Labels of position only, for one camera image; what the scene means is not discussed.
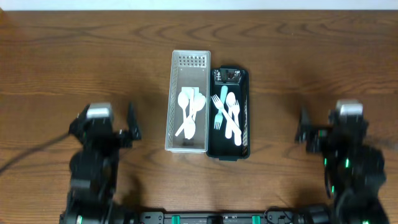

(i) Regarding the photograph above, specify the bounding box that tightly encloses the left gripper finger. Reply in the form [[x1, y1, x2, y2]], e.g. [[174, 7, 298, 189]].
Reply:
[[127, 102, 141, 139], [68, 104, 90, 133]]

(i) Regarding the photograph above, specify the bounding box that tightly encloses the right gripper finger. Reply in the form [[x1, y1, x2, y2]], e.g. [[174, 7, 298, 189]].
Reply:
[[328, 108, 340, 126], [295, 106, 311, 142]]

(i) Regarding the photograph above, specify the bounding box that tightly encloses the white plastic spoon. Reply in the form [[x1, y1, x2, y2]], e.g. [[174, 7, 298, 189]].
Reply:
[[178, 92, 189, 120], [184, 88, 195, 139], [175, 114, 194, 136], [192, 93, 206, 121], [225, 92, 236, 139]]

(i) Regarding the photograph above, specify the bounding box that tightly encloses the white plastic fork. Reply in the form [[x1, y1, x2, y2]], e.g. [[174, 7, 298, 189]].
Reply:
[[232, 100, 242, 146], [211, 95, 242, 134]]

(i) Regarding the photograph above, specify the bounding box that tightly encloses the dark green plastic basket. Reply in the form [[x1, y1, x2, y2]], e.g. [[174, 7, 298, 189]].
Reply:
[[207, 65, 250, 161]]

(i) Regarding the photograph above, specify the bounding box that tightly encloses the mint green plastic fork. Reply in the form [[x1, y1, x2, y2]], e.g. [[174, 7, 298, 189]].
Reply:
[[214, 85, 228, 130]]

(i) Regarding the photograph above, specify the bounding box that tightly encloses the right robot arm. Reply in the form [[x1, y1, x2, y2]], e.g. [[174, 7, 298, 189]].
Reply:
[[295, 108, 389, 223]]

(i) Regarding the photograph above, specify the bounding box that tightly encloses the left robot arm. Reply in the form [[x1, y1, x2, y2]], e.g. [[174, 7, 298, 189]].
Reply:
[[59, 103, 142, 224]]

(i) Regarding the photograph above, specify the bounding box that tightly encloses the clear plastic perforated basket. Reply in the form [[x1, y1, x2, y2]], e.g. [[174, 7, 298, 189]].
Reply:
[[165, 50, 211, 153]]

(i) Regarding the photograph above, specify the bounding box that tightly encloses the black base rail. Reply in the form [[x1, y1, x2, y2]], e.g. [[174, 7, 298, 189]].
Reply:
[[137, 210, 296, 224]]

